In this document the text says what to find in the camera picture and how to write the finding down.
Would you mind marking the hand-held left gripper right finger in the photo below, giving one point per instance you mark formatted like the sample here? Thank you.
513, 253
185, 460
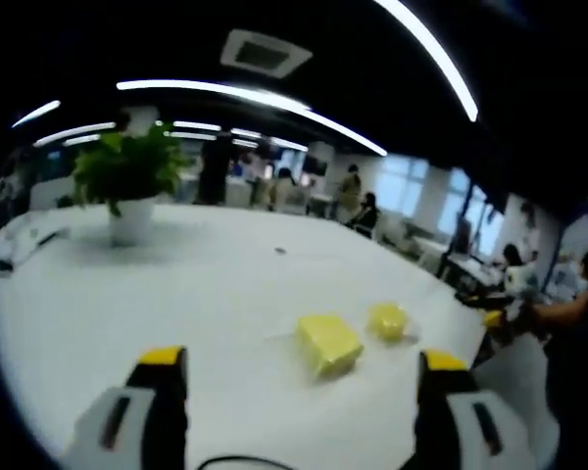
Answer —
465, 421

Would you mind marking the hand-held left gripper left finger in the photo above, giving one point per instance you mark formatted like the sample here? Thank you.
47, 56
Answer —
127, 421

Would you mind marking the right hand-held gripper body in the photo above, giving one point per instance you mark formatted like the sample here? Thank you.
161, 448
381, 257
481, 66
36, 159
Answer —
519, 289

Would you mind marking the round yellow silicone block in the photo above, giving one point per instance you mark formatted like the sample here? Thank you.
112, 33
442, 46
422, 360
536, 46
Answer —
387, 320

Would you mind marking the rectangular yellow silicone block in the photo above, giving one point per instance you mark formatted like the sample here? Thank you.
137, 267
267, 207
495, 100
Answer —
329, 345

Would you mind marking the person's dark clothing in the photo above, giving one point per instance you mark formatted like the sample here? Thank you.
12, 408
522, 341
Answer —
580, 372

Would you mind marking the white plant pot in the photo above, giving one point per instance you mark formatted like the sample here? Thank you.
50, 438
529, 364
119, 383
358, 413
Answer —
131, 220

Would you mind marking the white and black device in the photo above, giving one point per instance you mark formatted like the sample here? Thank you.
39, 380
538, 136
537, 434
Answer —
22, 247

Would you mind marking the long ceiling light strip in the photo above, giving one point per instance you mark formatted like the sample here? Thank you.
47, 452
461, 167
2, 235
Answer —
255, 95
441, 54

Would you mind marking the green potted plant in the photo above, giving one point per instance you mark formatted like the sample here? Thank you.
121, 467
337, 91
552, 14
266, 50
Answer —
127, 166

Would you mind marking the dark pillar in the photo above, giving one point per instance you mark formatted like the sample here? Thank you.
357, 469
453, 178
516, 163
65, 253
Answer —
211, 171

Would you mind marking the short ceiling light strip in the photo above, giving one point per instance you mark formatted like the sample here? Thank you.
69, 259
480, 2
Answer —
73, 133
36, 112

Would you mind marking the square ceiling air vent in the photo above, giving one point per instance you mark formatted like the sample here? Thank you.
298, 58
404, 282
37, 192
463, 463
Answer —
264, 53

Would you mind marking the dark wall screen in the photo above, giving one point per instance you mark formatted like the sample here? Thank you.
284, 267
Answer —
316, 165

